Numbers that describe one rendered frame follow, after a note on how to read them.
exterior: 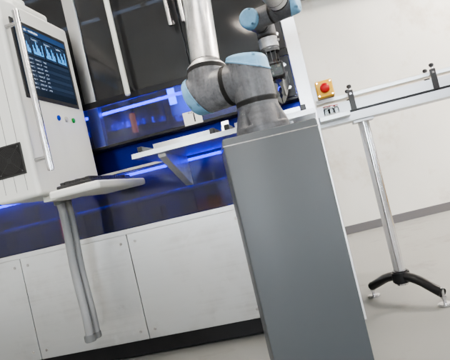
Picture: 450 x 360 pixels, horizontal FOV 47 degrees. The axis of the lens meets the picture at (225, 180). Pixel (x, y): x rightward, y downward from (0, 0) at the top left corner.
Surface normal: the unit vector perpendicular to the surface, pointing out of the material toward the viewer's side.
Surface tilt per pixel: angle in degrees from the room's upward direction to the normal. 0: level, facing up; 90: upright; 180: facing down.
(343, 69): 90
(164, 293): 90
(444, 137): 90
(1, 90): 90
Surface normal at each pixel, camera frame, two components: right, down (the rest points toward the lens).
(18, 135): -0.21, 0.02
